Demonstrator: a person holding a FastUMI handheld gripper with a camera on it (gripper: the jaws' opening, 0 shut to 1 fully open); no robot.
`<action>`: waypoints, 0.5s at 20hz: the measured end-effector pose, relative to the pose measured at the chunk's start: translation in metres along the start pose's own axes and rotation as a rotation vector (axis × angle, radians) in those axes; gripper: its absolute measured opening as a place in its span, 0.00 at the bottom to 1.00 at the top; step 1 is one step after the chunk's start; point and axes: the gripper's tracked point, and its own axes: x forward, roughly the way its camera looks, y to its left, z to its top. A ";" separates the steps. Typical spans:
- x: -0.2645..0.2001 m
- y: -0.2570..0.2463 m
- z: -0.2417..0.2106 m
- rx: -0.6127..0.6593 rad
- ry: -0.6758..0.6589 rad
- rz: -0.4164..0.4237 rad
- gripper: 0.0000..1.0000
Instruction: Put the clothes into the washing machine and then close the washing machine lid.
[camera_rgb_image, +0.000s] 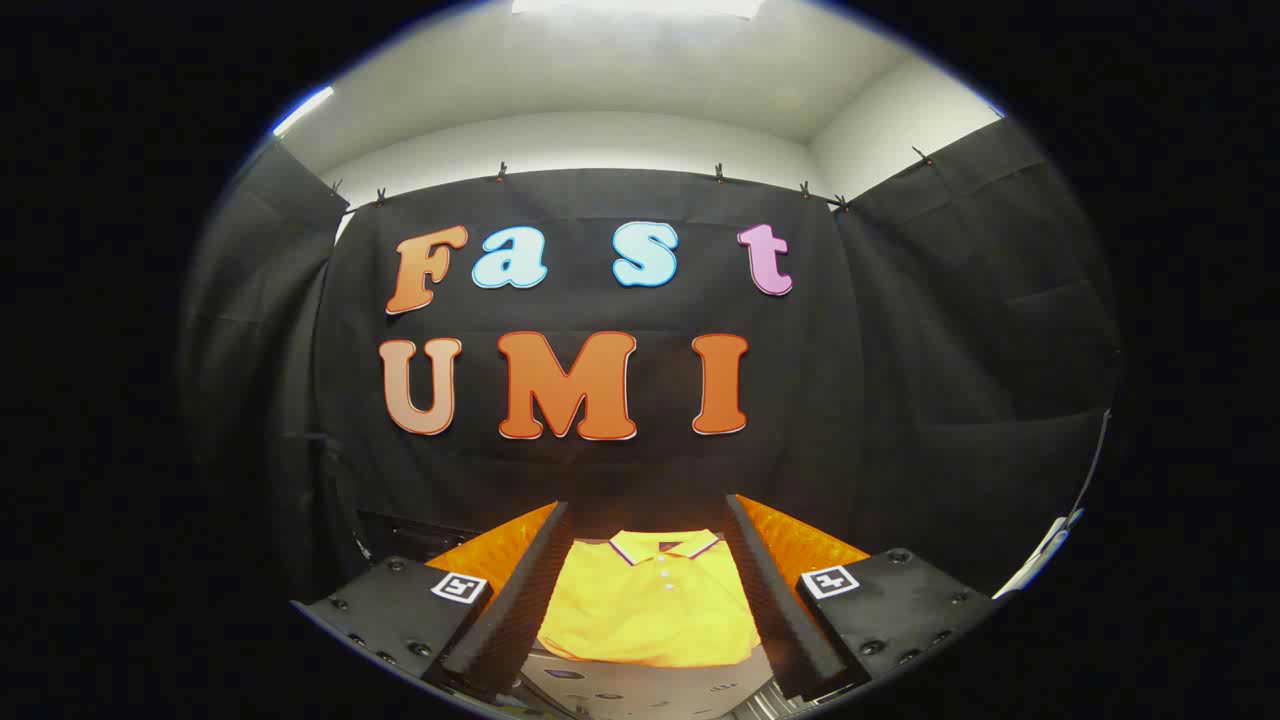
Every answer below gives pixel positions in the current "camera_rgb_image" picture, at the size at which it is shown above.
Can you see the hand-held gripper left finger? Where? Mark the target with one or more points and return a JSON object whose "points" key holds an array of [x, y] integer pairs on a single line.
{"points": [[520, 600]]}

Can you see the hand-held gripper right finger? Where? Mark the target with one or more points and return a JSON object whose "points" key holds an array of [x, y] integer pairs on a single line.
{"points": [[775, 610]]}

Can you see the yellow polo shirt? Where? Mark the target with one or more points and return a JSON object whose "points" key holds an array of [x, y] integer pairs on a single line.
{"points": [[650, 610]]}

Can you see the black backdrop cloth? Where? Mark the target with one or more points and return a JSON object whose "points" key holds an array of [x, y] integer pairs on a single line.
{"points": [[620, 470]]}

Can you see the ceiling light panel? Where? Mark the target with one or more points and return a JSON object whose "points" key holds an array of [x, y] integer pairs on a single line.
{"points": [[305, 108], [640, 6]]}

